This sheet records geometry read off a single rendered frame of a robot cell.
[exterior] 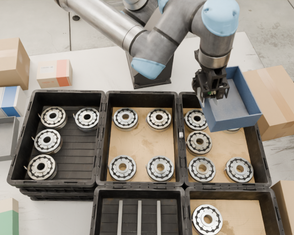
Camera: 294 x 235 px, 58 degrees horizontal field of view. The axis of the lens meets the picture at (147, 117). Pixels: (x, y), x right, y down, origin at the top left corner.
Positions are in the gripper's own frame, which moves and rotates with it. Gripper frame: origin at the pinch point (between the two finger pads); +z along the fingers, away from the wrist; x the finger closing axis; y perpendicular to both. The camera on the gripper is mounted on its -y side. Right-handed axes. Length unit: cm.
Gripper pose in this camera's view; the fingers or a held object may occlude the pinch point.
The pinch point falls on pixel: (205, 97)
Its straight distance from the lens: 86.8
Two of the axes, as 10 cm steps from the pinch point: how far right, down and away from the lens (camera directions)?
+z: 1.1, 5.1, 8.6
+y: 1.5, 8.4, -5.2
